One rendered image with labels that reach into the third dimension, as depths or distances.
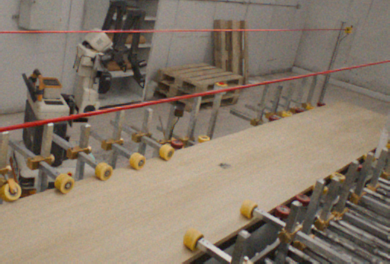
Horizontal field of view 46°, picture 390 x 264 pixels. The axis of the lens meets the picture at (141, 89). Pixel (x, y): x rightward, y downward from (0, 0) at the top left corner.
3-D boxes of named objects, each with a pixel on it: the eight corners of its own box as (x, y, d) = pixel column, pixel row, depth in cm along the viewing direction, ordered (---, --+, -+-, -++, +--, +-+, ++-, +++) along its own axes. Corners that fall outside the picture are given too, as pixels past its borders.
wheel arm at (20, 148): (7, 144, 247) (7, 138, 246) (13, 143, 250) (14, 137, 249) (62, 186, 216) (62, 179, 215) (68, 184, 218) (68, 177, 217)
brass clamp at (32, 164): (25, 166, 230) (27, 157, 229) (48, 160, 240) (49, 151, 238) (32, 171, 226) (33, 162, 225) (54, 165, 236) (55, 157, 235)
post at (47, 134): (34, 205, 242) (44, 122, 228) (39, 203, 244) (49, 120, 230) (38, 208, 239) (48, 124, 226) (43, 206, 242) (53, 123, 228)
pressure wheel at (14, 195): (1, 204, 202) (-3, 186, 203) (17, 199, 207) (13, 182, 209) (7, 201, 198) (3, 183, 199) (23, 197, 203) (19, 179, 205)
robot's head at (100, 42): (89, 43, 358) (103, 30, 359) (82, 37, 376) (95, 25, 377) (100, 56, 365) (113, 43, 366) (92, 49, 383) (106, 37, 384)
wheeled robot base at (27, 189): (17, 200, 356) (20, 172, 349) (8, 162, 411) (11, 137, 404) (99, 195, 384) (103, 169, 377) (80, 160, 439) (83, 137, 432)
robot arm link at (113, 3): (109, -5, 389) (113, -3, 380) (123, -1, 395) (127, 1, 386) (93, 44, 399) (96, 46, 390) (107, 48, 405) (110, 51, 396)
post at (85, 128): (71, 200, 261) (81, 122, 247) (75, 198, 263) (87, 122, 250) (75, 202, 259) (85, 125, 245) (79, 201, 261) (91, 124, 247)
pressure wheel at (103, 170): (100, 160, 234) (108, 164, 240) (91, 173, 233) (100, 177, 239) (107, 164, 230) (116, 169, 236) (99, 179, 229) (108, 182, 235)
